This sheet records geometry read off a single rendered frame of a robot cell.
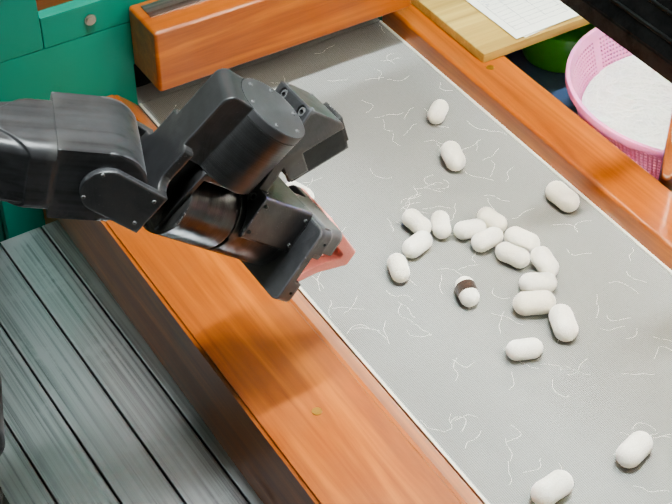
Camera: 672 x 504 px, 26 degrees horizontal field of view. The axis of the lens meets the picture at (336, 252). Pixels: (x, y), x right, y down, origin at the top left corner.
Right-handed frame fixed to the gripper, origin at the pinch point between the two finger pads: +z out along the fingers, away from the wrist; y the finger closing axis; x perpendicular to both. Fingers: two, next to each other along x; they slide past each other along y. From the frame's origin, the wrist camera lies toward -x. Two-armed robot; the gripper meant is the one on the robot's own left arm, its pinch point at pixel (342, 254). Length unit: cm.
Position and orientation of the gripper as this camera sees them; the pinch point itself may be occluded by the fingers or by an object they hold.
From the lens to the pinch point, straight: 116.5
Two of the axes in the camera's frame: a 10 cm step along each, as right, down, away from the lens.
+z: 6.5, 2.2, 7.3
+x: -5.5, 7.9, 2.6
